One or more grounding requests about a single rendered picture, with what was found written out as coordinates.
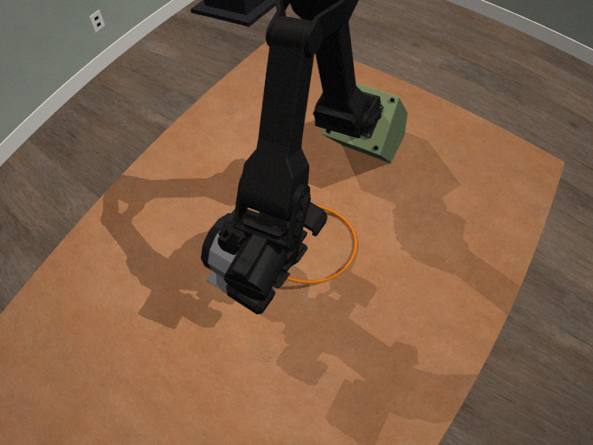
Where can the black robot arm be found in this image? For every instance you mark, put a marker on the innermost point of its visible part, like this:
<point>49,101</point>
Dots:
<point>275,177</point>

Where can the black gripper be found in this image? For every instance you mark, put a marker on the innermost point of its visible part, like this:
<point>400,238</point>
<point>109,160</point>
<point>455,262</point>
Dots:
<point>315,220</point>

